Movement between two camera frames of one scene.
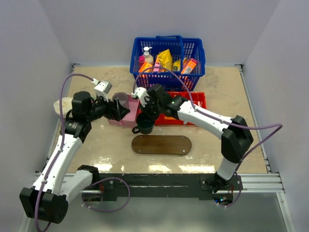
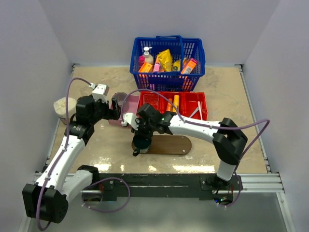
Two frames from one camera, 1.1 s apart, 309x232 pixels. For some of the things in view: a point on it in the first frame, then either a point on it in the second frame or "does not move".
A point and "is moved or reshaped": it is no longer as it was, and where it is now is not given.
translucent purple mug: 122,97 does not move
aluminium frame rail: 260,182 does not move
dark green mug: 145,124 is moved or reshaped
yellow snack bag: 165,58 does not move
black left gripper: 115,110 does not move
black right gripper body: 152,108 to 144,128
